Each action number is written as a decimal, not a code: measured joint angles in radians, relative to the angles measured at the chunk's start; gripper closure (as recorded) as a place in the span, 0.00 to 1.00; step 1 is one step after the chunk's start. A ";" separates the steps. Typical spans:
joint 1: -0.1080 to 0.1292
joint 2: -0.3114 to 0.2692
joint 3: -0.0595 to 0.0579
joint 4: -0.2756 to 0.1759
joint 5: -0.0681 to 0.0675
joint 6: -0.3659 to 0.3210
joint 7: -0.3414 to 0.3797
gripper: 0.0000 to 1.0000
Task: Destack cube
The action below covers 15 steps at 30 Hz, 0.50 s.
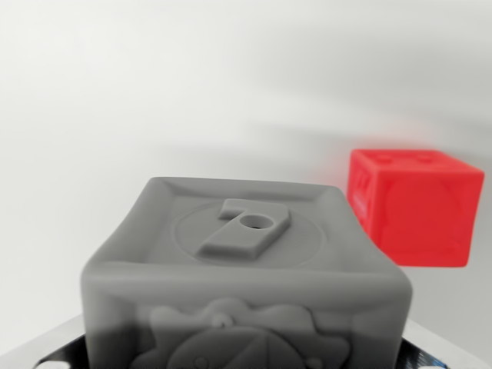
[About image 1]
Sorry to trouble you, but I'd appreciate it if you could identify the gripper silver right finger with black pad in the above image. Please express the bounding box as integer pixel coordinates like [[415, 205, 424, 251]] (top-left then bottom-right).
[[397, 319, 492, 369]]

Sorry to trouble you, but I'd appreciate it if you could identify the red embossed cube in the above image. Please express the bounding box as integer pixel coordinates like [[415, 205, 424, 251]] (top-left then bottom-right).
[[346, 148, 485, 268]]

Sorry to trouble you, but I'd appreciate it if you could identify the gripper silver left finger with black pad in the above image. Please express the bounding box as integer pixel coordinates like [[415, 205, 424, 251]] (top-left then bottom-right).
[[0, 314, 90, 369]]

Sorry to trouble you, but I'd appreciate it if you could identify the grey embossed number cube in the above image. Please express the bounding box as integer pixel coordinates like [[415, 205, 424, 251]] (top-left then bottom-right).
[[79, 176, 414, 369]]

